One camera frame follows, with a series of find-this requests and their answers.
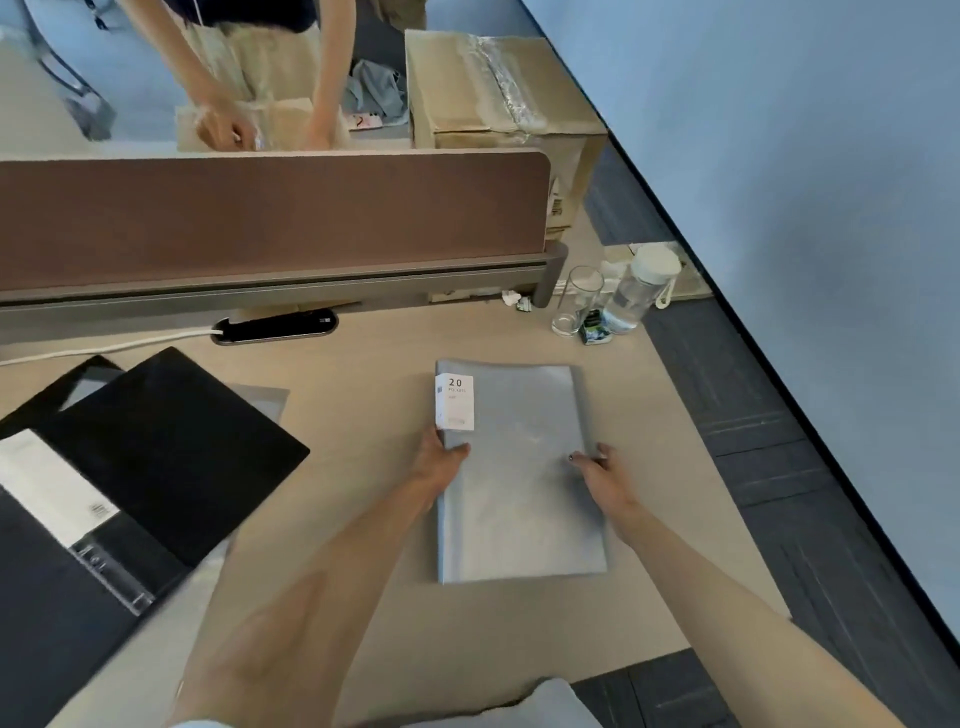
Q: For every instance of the person's right thumb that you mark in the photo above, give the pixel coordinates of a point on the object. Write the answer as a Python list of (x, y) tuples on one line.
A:
[(604, 451)]

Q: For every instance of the grey cloth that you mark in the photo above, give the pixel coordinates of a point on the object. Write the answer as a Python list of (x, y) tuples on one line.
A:
[(379, 94)]

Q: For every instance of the crumpled white paper scrap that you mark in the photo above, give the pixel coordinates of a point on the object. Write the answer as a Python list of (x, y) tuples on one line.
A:
[(516, 300)]

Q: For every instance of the clear bottle with white lid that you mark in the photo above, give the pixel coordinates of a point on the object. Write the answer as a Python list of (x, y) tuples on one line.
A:
[(637, 296)]

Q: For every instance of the grey plastic display folder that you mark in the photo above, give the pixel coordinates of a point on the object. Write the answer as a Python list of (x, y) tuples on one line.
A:
[(517, 472)]

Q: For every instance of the white paper sheet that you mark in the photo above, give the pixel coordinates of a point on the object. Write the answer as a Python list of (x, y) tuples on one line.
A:
[(52, 484)]

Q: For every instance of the person's left forearm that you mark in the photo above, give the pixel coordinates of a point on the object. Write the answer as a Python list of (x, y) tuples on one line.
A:
[(300, 600)]

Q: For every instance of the person's right forearm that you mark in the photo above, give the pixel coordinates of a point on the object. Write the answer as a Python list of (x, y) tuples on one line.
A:
[(750, 622)]

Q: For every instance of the office chair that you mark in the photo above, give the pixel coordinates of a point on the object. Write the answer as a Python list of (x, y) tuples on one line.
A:
[(67, 67)]

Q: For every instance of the small green carton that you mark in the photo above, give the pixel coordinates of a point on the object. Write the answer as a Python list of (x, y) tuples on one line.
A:
[(594, 328)]

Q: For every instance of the clear drinking glass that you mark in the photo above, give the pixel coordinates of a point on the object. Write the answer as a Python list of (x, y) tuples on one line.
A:
[(577, 300)]

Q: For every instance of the large cardboard box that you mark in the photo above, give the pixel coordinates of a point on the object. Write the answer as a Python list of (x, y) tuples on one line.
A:
[(495, 97)]

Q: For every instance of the person's left thumb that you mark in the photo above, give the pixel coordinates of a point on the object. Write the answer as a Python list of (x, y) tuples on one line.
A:
[(456, 452)]

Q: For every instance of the open black clip folder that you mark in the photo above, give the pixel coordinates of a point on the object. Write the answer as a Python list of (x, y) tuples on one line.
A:
[(112, 480)]

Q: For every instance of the brown desk divider panel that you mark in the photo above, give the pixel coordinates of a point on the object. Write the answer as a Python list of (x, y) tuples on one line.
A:
[(262, 217)]

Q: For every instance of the person's right hand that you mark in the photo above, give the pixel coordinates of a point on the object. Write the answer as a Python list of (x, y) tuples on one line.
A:
[(609, 486)]

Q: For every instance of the small cardboard box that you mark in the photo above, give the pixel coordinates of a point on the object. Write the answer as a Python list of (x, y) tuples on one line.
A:
[(285, 124)]

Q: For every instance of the person's left hand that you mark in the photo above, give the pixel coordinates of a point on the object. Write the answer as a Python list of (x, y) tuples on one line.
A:
[(435, 469)]

